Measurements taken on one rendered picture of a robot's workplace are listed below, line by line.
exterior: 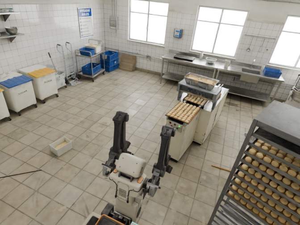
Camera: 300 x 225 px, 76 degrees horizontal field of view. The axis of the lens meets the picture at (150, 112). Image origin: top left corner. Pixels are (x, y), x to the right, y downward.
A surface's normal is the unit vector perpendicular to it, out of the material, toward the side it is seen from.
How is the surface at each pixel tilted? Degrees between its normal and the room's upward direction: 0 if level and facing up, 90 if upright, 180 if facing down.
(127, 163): 48
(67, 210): 0
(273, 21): 90
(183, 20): 90
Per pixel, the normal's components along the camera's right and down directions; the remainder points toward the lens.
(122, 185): -0.38, 0.33
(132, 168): -0.24, -0.23
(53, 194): 0.08, -0.85
